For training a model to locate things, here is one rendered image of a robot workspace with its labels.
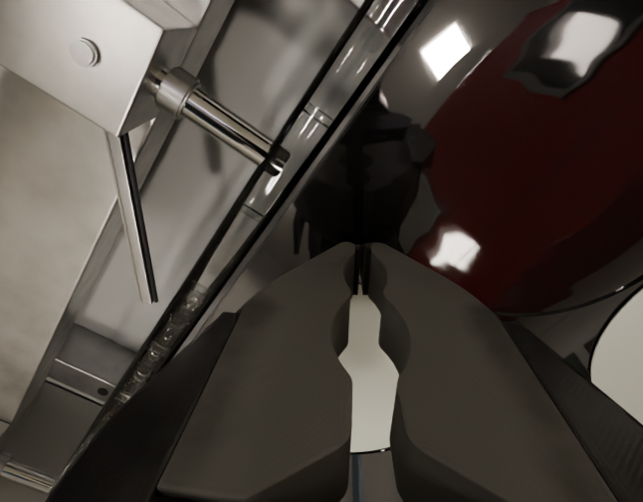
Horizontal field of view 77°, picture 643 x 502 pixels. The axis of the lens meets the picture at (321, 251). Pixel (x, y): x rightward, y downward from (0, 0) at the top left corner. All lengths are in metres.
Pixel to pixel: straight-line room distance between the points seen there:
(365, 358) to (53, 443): 0.24
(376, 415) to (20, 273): 0.17
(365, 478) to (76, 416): 0.22
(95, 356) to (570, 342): 0.27
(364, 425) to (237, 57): 0.18
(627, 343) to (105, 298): 0.28
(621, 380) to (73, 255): 0.23
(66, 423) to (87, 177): 0.22
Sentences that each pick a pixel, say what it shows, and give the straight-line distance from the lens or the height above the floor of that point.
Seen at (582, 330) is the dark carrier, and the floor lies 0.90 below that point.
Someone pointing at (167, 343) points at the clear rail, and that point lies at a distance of 0.18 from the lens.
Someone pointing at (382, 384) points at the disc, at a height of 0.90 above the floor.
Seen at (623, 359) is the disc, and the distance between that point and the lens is 0.20.
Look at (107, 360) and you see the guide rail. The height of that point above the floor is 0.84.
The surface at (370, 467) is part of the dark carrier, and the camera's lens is 0.23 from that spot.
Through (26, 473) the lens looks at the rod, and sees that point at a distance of 0.31.
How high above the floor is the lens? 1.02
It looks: 60 degrees down
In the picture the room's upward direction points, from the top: 175 degrees counter-clockwise
